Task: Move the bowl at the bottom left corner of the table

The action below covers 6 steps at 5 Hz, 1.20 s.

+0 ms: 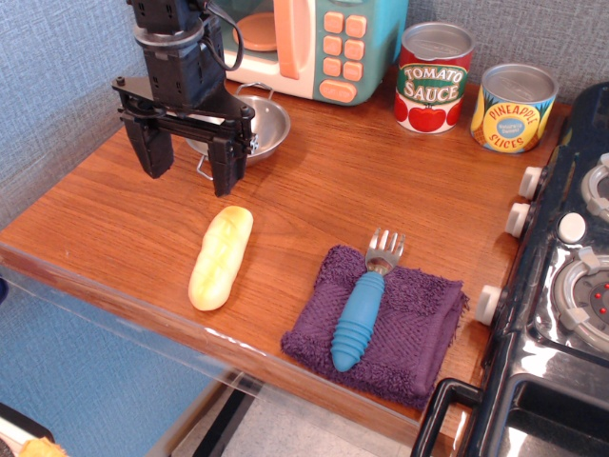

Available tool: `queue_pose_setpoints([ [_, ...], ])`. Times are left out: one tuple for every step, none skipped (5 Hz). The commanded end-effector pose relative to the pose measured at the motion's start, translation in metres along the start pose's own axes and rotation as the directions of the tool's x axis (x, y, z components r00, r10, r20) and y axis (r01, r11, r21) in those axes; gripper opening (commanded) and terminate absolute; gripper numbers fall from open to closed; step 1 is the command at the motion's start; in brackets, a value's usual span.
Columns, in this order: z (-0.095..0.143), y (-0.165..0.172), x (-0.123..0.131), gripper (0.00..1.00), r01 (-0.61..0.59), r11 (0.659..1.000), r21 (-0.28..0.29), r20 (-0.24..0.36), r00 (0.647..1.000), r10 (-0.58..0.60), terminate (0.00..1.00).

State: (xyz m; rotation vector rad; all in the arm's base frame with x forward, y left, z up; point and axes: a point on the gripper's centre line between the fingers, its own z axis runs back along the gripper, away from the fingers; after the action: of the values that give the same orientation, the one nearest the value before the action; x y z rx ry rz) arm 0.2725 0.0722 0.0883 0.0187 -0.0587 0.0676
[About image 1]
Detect fork with blue handle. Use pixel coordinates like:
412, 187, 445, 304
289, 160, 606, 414
330, 228, 405, 372

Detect white stove knob bottom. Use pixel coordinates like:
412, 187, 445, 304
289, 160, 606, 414
475, 285, 502, 326

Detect pineapple slices can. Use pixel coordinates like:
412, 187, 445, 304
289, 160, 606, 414
470, 63, 559, 154

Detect black toy stove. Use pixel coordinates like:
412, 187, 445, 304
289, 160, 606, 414
412, 83, 608, 456

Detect orange microwave turntable plate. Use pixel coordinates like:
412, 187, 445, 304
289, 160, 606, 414
233, 11, 277, 52

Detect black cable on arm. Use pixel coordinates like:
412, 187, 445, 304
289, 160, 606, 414
198, 0, 246, 73

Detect white stove knob top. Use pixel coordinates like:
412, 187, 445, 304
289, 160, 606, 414
519, 167, 543, 200

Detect white stove knob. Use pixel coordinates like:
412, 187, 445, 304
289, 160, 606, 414
504, 203, 530, 238
475, 285, 502, 326
519, 167, 543, 200

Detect purple folded towel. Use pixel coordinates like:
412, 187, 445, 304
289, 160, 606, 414
281, 245, 469, 410

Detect yellow toy bread loaf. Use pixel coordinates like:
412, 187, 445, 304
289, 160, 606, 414
188, 206, 253, 311

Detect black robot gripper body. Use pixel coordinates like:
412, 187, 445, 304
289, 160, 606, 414
112, 44, 254, 143

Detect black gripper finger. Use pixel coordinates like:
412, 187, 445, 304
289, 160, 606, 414
208, 124, 250, 197
123, 117, 174, 179

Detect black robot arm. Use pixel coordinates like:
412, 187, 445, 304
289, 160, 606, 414
112, 1, 257, 197

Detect tomato sauce can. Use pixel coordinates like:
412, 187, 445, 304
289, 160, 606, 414
394, 22, 475, 134

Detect small metal bowl with handles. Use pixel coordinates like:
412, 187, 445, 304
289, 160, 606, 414
185, 82, 292, 182

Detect teal and pink toy microwave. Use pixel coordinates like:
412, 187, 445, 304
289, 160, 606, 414
218, 1, 408, 106

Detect white stove knob middle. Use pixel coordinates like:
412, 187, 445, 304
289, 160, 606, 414
504, 203, 530, 238

